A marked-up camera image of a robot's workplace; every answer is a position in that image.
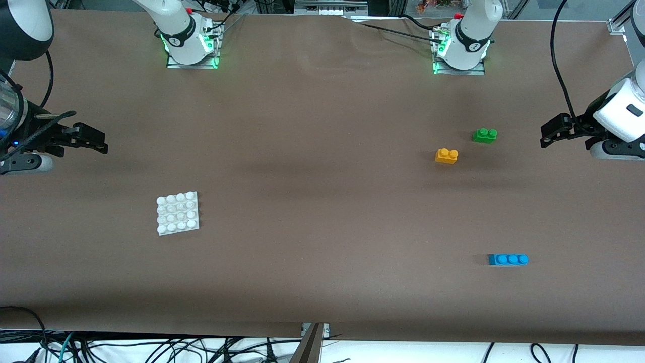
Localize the white studded base plate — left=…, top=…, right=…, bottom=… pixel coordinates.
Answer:
left=156, top=191, right=200, bottom=236

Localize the curved black base cable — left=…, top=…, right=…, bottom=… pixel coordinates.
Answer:
left=401, top=14, right=444, bottom=31

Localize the black right base cable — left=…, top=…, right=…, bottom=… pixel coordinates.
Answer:
left=209, top=10, right=247, bottom=36

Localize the aluminium profile post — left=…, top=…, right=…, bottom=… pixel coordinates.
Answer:
left=290, top=323, right=331, bottom=363

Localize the orange background clutter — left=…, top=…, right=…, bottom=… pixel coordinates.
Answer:
left=416, top=0, right=457, bottom=13

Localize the blue three-stud block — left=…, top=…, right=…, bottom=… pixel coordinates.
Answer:
left=488, top=253, right=530, bottom=267

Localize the black looped floor cable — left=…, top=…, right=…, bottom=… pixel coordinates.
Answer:
left=0, top=306, right=48, bottom=353

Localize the teal floor cable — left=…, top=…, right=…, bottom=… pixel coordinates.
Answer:
left=58, top=332, right=76, bottom=363

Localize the long black table cable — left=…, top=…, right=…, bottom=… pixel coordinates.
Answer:
left=359, top=22, right=439, bottom=38

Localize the white power strip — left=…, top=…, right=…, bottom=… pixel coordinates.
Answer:
left=294, top=0, right=369, bottom=17

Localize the aluminium frame corner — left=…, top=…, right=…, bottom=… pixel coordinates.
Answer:
left=607, top=0, right=645, bottom=36

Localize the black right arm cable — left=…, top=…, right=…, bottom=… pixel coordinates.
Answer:
left=0, top=50, right=77, bottom=164

